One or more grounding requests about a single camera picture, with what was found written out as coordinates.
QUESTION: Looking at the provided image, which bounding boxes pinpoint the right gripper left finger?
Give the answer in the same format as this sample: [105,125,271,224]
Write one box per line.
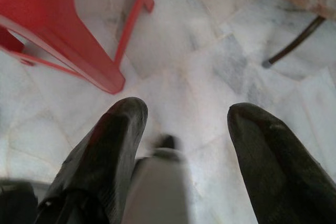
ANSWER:
[36,97,149,224]

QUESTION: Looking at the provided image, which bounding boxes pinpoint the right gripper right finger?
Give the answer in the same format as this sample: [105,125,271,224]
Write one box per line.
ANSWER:
[227,102,336,224]

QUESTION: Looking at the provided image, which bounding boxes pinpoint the grey robot leg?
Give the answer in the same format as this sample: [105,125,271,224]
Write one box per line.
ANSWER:
[122,134,191,224]

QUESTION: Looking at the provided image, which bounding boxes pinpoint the black metal board leg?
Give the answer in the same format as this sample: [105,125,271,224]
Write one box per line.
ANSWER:
[261,15,327,69]

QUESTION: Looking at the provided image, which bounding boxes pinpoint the red plastic stool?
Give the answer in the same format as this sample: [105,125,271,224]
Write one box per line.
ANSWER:
[0,0,155,95]

